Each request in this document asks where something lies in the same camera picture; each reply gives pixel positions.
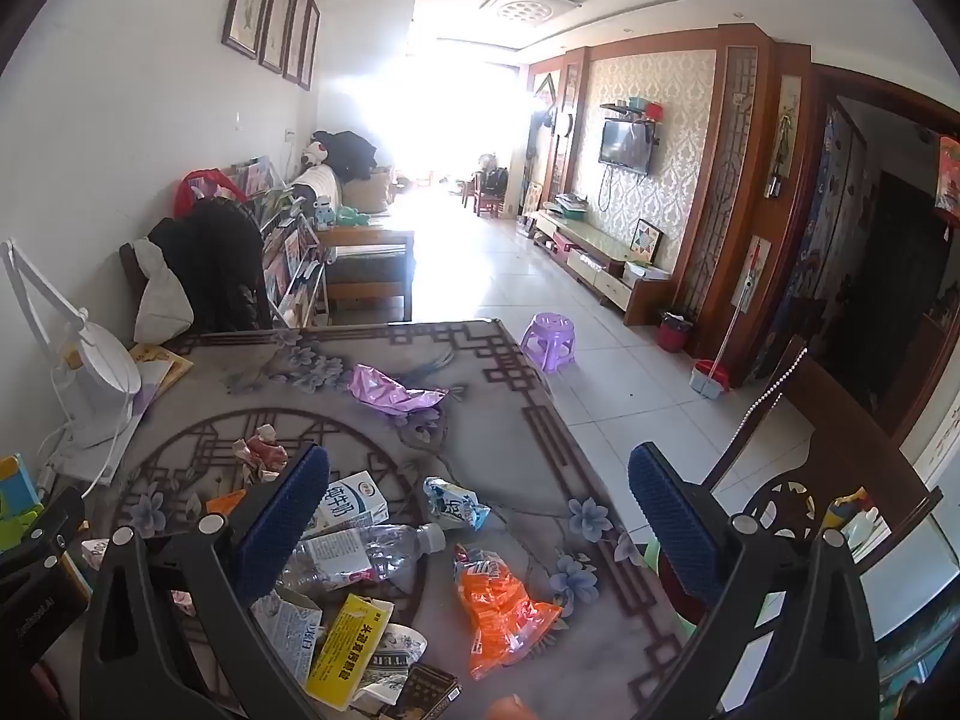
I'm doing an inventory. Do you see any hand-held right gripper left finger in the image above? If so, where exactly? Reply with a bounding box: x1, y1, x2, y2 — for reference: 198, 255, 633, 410
79, 442, 331, 720

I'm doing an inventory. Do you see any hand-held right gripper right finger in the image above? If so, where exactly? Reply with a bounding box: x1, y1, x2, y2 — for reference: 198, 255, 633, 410
628, 442, 880, 720

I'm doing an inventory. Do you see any brown paper wrapper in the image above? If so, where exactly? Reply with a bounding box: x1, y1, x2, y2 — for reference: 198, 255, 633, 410
231, 424, 291, 482

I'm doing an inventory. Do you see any white milk carton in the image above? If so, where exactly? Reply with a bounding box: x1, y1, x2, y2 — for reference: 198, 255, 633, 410
313, 471, 391, 535

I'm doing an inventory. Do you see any clear plastic bottle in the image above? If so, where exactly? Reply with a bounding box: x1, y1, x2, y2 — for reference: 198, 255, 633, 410
276, 521, 449, 602

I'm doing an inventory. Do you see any torn white green carton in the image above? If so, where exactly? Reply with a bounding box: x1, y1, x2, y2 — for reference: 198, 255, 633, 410
250, 586, 326, 686

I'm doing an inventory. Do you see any yellow medicine box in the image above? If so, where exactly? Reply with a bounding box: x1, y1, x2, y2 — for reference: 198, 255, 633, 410
305, 594, 395, 711

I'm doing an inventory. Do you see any pink plastic bag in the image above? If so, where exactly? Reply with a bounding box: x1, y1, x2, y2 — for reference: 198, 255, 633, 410
347, 364, 452, 415

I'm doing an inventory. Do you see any blue white snack bag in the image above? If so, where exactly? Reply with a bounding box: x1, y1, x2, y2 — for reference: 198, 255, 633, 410
422, 475, 493, 533

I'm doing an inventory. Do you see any printed paper cup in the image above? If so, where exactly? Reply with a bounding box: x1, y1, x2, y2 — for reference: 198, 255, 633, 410
358, 621, 430, 707

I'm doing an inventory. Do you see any orange snack bag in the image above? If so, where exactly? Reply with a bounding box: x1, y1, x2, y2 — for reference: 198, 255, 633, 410
451, 544, 563, 681

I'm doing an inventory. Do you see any dark cigarette box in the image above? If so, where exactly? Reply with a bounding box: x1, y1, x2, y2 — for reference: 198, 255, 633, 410
352, 661, 463, 720

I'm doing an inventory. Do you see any colourful toy board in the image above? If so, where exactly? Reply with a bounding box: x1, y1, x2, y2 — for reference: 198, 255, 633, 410
0, 454, 44, 541

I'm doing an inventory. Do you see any carved wooden dining chair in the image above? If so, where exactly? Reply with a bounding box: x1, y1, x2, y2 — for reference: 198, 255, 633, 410
679, 334, 946, 691

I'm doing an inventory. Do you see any red floor bin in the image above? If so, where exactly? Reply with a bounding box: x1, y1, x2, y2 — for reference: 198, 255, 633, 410
658, 307, 695, 354

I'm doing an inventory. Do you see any small white bottle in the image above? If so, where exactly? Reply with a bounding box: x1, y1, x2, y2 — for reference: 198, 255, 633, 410
844, 506, 884, 550

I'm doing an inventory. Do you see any yellow book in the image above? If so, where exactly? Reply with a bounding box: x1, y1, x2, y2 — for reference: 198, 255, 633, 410
126, 341, 194, 400

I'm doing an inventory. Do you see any purple plastic stool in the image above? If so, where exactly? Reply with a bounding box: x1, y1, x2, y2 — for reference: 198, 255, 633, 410
520, 313, 577, 375

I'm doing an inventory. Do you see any white desk lamp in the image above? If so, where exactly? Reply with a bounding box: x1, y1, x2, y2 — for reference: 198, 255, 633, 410
0, 238, 145, 500

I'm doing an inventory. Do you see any television cabinet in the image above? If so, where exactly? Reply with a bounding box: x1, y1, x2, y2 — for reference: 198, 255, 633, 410
529, 206, 674, 328

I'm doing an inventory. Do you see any white cloth bag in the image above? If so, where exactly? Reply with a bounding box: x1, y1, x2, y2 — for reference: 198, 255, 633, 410
124, 238, 196, 346

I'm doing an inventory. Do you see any magazine rack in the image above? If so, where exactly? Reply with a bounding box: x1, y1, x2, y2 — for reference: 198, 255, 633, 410
225, 156, 332, 327

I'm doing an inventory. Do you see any wooden sofa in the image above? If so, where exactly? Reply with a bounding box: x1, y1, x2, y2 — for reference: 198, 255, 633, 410
296, 165, 417, 323

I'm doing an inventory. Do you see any black jacket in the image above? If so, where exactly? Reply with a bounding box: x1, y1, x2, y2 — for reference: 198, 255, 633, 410
148, 195, 265, 335

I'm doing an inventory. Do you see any teal plush toy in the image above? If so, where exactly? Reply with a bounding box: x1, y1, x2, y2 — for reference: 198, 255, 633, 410
315, 195, 370, 230

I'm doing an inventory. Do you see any red bag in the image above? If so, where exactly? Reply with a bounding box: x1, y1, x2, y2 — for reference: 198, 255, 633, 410
175, 169, 248, 220

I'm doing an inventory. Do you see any black white plush toy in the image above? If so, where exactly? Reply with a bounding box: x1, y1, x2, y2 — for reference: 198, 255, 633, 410
302, 131, 376, 175

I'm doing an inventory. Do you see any small wooden chair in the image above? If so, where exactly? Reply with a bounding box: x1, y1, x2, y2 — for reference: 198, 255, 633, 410
463, 172, 505, 220

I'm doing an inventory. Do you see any square ceiling light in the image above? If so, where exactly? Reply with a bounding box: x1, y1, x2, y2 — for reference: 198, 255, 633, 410
480, 0, 580, 31

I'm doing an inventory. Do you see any wall television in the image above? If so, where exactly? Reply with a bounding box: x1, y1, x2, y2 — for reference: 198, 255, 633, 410
598, 118, 653, 178

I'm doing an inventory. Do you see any hanging wall scroll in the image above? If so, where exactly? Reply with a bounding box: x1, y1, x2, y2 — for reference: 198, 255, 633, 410
765, 75, 803, 200

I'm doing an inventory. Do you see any wall shelf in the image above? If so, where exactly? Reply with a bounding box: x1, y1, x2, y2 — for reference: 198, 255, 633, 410
600, 96, 666, 125

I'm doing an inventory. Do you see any framed wall picture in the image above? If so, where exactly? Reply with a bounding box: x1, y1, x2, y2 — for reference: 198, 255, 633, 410
299, 0, 322, 92
221, 0, 283, 61
258, 0, 300, 76
282, 0, 313, 85

